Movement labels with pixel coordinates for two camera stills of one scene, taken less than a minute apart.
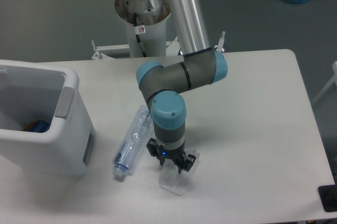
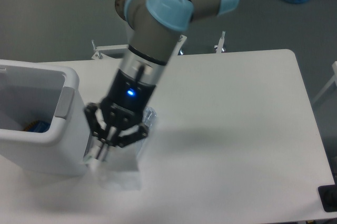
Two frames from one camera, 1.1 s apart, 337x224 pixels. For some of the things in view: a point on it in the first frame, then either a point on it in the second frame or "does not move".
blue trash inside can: [38, 126] does not move
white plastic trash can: [45, 125] does not move
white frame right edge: [334, 79] does not move
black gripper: [176, 155] -> [123, 108]
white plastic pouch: [170, 179] -> [120, 171]
